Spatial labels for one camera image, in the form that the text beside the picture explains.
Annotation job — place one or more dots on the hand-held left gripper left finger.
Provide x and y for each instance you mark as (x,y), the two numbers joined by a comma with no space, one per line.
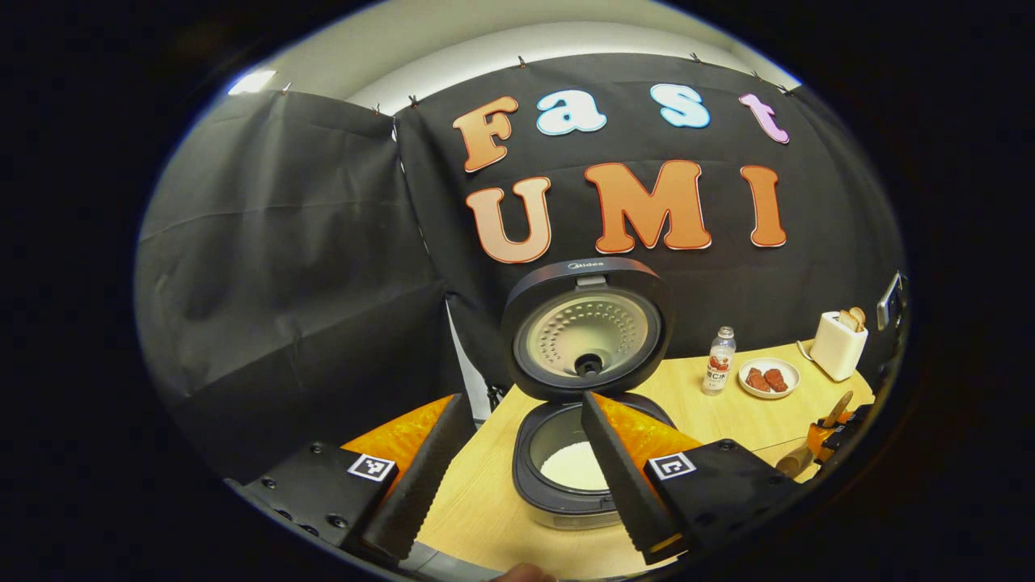
(424,485)

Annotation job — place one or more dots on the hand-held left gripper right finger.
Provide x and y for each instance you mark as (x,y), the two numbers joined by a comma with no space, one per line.
(623,477)

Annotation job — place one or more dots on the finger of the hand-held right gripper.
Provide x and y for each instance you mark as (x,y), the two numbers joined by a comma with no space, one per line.
(849,432)

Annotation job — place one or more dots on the white rice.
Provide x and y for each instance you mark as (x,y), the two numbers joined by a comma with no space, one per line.
(570,469)

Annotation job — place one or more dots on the wooden spoon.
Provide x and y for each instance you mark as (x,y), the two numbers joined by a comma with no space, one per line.
(794,462)

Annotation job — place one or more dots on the black rice cooker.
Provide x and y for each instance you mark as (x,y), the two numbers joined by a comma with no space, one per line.
(590,331)

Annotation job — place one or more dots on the white round plate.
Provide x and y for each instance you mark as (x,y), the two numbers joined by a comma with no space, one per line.
(792,378)

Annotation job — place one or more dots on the white toaster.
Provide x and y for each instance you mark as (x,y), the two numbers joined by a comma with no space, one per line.
(837,352)

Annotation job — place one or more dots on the red meat piece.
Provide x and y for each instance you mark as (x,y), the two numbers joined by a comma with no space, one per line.
(776,380)
(757,380)

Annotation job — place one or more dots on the toast bread slice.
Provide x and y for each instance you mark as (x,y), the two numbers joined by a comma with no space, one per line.
(847,321)
(859,315)

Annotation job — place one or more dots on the clear plastic drink bottle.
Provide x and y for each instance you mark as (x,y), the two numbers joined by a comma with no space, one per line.
(718,364)

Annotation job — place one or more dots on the black backdrop cloth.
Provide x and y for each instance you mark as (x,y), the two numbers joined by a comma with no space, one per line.
(307,283)

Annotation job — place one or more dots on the rectangular ceiling light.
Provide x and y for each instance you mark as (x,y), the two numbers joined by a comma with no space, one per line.
(252,82)

